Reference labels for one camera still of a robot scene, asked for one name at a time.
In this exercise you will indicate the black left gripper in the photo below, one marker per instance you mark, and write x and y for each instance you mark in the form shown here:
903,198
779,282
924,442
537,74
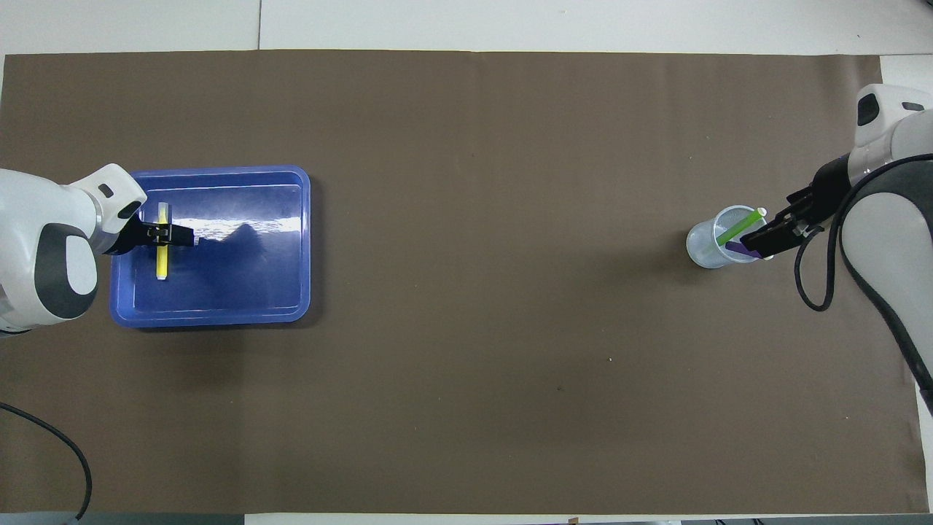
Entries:
130,237

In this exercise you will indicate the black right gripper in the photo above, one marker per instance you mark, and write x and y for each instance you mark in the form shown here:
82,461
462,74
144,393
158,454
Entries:
824,193

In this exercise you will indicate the yellow pen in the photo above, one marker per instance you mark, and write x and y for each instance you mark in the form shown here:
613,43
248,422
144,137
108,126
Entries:
162,262

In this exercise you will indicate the green pen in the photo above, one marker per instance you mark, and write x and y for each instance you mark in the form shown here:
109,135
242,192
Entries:
732,233

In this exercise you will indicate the purple pen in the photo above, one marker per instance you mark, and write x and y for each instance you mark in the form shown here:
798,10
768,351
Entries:
736,249

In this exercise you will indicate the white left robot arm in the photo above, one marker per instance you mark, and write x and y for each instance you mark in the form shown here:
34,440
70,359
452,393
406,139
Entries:
44,240

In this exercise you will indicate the light blue mesh pen cup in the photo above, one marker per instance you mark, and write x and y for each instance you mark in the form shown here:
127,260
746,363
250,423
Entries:
700,248

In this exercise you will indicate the blue plastic tray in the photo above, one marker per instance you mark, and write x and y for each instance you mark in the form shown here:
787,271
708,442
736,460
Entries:
240,292

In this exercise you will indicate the brown table mat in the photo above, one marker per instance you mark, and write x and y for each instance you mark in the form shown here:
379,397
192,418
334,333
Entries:
474,328

